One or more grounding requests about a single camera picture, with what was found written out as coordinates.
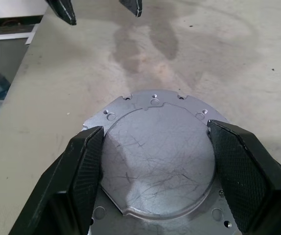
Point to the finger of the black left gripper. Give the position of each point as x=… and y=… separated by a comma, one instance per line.
x=63, y=11
x=133, y=7

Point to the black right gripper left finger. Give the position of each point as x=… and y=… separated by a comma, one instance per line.
x=64, y=183

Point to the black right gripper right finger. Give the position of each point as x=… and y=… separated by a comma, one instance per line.
x=253, y=171

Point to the grey metal motor lid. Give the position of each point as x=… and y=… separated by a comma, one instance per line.
x=155, y=159

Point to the white shelf unit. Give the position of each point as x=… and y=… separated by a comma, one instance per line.
x=10, y=36

